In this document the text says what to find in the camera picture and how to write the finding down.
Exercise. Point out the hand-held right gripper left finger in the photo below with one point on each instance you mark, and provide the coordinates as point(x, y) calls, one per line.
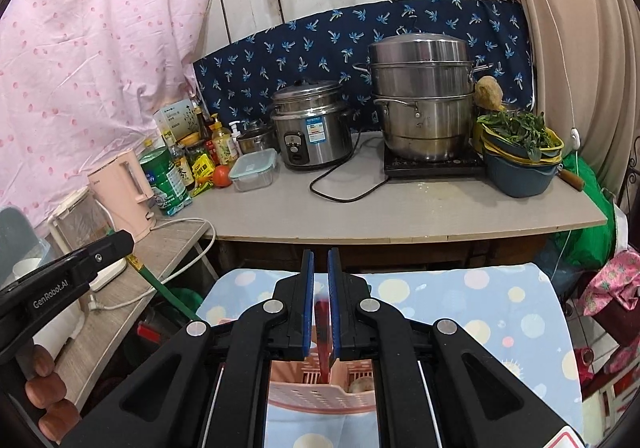
point(307, 303)

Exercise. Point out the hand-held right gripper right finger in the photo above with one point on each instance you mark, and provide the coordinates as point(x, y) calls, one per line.
point(336, 303)

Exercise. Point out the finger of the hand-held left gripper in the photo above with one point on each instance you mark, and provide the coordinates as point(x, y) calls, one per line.
point(307, 303)
point(100, 255)

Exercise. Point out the red chopstick black band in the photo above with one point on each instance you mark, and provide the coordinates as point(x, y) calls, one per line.
point(324, 328)

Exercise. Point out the green chopstick gold band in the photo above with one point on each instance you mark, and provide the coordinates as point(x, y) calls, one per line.
point(160, 288)

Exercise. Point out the pink perforated utensil basket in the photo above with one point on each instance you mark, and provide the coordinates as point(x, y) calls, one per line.
point(300, 400)

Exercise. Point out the person's left hand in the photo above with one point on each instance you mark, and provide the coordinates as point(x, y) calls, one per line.
point(47, 390)

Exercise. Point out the white power strip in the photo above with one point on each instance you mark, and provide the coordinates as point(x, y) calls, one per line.
point(107, 275)

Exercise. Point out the white cup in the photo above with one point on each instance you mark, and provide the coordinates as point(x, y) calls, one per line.
point(27, 268)

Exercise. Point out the pink electric kettle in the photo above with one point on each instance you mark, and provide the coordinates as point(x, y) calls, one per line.
point(122, 198)

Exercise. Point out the green plastic basin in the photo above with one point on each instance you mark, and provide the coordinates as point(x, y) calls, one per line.
point(182, 303)

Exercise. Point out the green tin can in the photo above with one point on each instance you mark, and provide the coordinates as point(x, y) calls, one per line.
point(165, 183)

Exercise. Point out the blue planet print tablecloth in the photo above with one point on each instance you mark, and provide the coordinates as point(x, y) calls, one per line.
point(450, 308)

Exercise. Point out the grey wooden counter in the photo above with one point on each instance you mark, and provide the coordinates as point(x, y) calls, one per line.
point(425, 213)

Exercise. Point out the yellow snack packet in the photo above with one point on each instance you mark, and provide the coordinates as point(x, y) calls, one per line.
point(202, 170)

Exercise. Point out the clear lidded food container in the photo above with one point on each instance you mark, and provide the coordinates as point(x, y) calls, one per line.
point(254, 171)

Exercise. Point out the red tomato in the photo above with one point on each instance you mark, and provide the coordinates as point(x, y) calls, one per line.
point(223, 175)

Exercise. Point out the white green carton box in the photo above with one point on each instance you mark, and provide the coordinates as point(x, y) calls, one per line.
point(175, 120)

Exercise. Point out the dark sauce bottle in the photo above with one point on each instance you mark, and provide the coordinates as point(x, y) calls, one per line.
point(202, 125)

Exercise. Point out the black induction cooktop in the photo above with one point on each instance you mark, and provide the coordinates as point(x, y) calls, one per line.
point(435, 166)

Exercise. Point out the small lidded steel pot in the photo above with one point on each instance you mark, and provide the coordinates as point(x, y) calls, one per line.
point(255, 137)

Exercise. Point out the steel rice cooker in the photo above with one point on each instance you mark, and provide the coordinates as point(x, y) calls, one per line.
point(312, 127)

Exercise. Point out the pink spotted cloth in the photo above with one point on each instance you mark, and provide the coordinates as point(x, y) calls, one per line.
point(90, 67)

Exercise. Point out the large steel steamer pot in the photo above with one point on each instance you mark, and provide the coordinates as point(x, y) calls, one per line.
point(425, 97)

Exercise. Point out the stacked blue basins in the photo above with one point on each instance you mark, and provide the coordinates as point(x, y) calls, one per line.
point(520, 172)

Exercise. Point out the navy palm print cloth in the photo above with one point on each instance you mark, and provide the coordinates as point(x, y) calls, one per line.
point(300, 57)

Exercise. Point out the leafy green vegetables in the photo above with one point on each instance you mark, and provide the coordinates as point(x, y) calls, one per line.
point(515, 130)

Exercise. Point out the green plastic bag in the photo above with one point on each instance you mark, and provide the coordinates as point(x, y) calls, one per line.
point(590, 223)

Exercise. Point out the pink floral cloth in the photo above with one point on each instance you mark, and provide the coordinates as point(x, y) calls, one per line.
point(615, 283)

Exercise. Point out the beige curtain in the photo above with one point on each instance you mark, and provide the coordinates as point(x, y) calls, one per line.
point(565, 42)

